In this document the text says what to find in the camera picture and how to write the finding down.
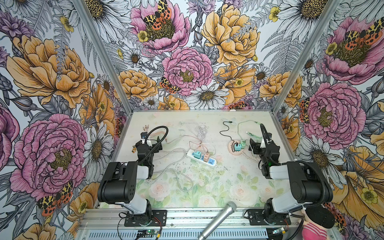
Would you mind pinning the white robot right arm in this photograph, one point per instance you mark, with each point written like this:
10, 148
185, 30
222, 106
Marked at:
308, 187

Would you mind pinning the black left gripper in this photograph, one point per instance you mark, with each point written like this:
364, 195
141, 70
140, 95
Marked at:
157, 148

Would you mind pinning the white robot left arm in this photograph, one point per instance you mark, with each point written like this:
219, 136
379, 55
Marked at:
118, 185

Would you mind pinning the white blue power strip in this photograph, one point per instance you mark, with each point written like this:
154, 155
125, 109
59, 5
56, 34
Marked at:
212, 162

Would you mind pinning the pink brown USB charger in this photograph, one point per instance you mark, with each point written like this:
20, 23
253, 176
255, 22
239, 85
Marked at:
206, 158

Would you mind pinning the green circuit board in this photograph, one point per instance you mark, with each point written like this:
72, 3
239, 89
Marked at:
146, 233

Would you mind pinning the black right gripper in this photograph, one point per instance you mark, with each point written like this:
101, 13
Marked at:
257, 146

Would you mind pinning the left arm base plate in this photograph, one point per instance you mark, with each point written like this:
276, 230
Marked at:
154, 218

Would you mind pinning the teal charger with black cable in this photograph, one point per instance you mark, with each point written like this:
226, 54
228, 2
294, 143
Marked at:
237, 147

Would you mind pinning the teal charger with white cable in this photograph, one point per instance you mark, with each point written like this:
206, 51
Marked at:
197, 155

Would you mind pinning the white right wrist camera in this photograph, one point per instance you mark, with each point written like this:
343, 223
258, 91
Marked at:
264, 143

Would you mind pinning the silver microphone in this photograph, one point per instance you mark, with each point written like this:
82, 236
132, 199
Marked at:
229, 209

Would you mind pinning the round pink power socket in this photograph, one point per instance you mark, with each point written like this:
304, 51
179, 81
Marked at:
231, 148

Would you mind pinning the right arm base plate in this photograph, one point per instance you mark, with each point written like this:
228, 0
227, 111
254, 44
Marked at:
259, 217

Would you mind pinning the pink doll with black hat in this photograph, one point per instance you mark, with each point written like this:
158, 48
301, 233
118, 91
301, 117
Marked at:
317, 221

